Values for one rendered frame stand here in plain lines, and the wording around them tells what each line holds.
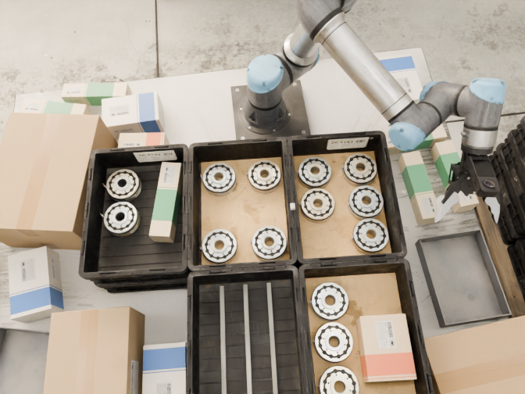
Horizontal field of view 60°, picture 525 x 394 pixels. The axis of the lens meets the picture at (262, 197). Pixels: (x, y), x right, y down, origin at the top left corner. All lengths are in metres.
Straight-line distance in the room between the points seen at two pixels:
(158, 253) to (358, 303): 0.60
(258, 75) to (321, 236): 0.54
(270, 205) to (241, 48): 1.59
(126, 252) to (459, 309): 1.03
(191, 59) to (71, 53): 0.73
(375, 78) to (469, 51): 1.93
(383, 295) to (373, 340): 0.16
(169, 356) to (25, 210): 0.61
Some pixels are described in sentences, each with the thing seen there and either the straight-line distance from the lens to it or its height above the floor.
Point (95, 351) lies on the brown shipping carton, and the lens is 1.37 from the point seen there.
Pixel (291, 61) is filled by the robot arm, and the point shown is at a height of 0.97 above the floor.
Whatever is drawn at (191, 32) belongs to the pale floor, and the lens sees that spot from 2.97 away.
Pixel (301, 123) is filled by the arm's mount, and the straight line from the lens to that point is 1.64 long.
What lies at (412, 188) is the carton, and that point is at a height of 0.76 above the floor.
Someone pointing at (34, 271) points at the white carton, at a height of 0.79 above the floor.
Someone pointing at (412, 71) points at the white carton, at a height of 0.79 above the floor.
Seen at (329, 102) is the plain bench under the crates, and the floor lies 0.70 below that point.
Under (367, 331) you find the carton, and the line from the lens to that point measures 1.26.
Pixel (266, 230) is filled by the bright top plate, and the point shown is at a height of 0.86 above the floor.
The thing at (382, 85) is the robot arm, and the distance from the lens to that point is 1.12.
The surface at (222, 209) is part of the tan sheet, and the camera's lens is 1.42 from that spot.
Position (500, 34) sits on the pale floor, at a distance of 3.17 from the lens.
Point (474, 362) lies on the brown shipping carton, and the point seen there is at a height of 0.86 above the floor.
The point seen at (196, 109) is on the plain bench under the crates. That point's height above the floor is 0.70.
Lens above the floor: 2.14
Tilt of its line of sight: 67 degrees down
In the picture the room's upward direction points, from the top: 5 degrees counter-clockwise
